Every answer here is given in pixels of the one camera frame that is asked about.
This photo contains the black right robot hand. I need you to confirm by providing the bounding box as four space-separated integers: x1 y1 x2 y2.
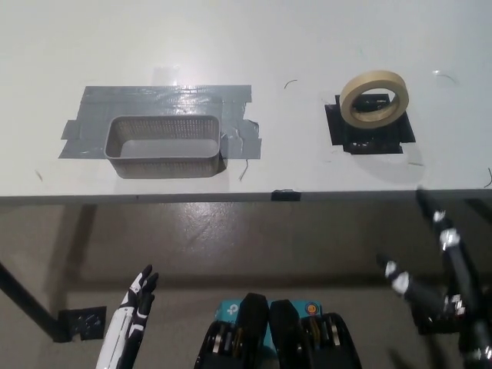
377 187 492 369

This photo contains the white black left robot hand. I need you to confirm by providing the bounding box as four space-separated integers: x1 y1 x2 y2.
95 264 160 369

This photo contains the beige masking tape roll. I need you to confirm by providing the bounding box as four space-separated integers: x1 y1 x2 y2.
339 70 409 129

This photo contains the black tape square patch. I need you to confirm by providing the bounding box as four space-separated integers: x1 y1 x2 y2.
324 95 417 155

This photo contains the teal cardboard box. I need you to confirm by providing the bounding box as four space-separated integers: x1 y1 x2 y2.
213 299 327 351

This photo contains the small grey plastic basket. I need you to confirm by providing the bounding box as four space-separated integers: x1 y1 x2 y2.
102 115 221 181

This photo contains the black table foot bracket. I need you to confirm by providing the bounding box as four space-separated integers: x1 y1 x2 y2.
53 305 108 343

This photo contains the grey duct tape patch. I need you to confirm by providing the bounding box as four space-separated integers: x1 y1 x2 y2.
57 85 263 160

